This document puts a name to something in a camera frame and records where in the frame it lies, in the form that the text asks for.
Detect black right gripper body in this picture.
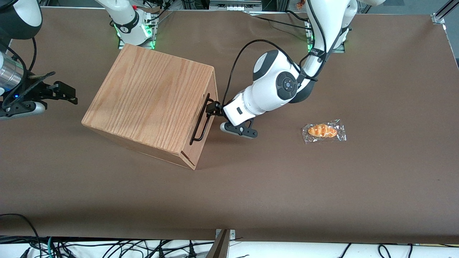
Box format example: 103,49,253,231
2,72,56,108

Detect black metal drawer handle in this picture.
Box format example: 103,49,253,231
189,93,215,145

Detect light wooden drawer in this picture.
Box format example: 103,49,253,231
181,67,219,169

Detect light wooden drawer cabinet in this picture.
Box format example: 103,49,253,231
81,43,219,171

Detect bread roll in clear wrap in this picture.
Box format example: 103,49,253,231
302,119,347,144

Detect brown table cover sheet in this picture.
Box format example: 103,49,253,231
0,7,459,245

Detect grey metal background equipment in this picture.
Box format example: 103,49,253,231
210,0,262,12

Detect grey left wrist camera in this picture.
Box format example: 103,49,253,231
220,118,259,139

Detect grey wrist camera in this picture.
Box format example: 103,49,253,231
0,101,46,120
220,118,259,139

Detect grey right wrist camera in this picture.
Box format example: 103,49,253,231
0,101,46,120

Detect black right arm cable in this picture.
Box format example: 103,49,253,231
28,37,37,72

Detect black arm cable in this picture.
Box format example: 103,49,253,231
222,0,328,106
28,37,37,72

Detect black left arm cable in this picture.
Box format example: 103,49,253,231
222,0,328,106

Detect long black table cable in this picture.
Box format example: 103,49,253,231
251,14,312,32

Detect short black table cable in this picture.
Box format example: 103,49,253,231
286,10,311,24

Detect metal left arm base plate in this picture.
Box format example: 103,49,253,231
306,18,346,53

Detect black looped floor cable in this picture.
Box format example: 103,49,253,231
0,214,41,251

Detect dark grey metal post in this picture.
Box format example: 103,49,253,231
206,229,231,258

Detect tangled black floor cables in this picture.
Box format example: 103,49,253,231
54,238,216,258

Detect aluminium frame profile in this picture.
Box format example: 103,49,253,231
432,0,459,25

